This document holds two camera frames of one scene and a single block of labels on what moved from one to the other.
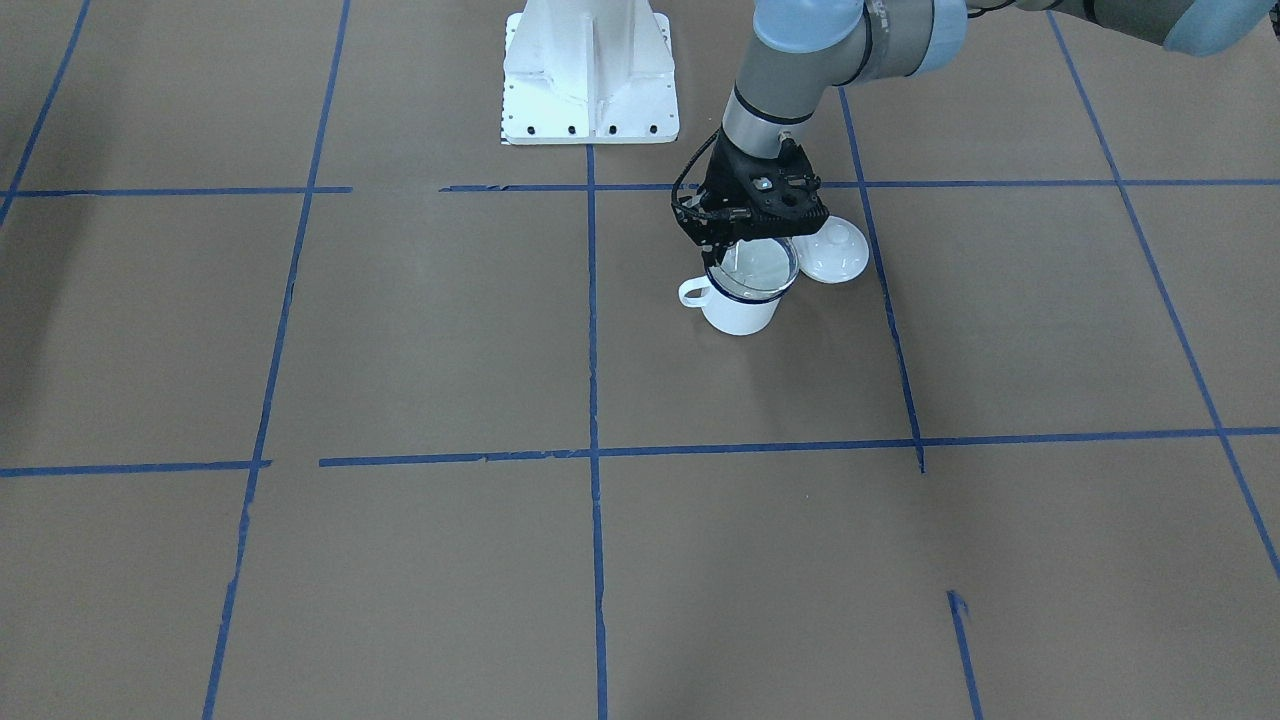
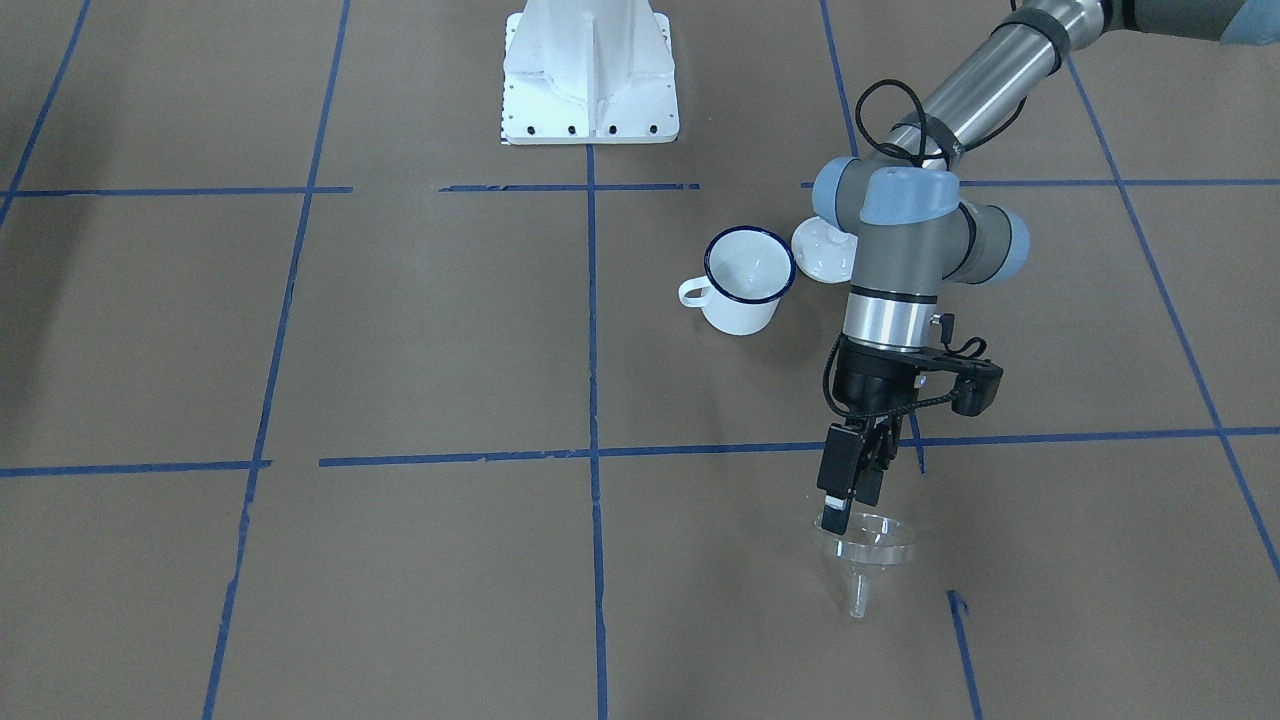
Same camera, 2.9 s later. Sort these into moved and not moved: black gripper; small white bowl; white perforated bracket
Moved: black gripper
Not moved: white perforated bracket; small white bowl
